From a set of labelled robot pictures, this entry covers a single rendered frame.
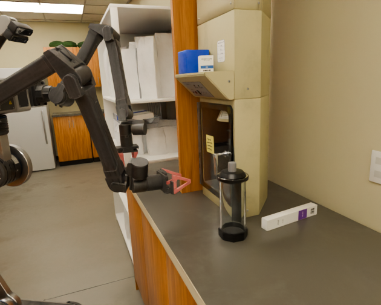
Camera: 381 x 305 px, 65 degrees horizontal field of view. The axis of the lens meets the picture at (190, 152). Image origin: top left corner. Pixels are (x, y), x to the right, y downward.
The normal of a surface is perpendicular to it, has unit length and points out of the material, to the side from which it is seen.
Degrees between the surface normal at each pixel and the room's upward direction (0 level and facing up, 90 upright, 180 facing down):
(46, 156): 90
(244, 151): 90
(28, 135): 90
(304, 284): 0
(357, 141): 90
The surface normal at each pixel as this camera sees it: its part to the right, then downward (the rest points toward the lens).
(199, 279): -0.04, -0.97
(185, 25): 0.37, 0.20
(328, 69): -0.93, 0.12
